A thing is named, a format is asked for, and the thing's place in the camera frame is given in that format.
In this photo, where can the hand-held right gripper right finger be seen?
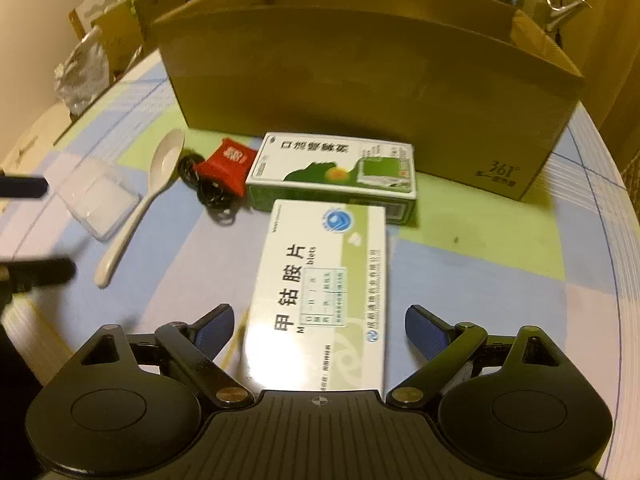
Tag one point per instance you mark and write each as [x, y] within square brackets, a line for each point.
[425, 332]

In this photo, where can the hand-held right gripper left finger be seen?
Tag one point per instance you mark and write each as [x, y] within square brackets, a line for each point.
[215, 331]

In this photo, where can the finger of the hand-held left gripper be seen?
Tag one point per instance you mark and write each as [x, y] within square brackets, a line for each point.
[27, 186]
[42, 272]

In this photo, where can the clear plastic case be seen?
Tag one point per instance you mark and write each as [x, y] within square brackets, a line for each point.
[97, 195]

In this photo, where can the large white medicine box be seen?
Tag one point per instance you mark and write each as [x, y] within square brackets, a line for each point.
[320, 290]

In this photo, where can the white plastic spoon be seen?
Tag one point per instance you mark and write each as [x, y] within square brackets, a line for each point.
[165, 155]

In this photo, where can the red candy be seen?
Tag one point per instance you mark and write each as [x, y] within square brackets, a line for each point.
[225, 165]

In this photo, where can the green and white medicine box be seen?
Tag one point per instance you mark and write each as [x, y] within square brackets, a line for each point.
[320, 165]

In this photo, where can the large cardboard box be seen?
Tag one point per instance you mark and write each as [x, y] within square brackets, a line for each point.
[370, 100]

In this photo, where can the brown tray box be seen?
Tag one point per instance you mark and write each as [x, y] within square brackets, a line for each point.
[100, 105]

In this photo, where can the crumpled printed plastic bag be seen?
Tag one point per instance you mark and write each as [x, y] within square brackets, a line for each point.
[82, 75]

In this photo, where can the open brown shipping carton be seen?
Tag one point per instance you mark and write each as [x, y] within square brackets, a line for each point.
[155, 10]

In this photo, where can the quilted chair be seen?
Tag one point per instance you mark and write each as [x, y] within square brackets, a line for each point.
[631, 167]

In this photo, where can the wooden door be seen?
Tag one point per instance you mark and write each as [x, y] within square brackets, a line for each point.
[610, 35]

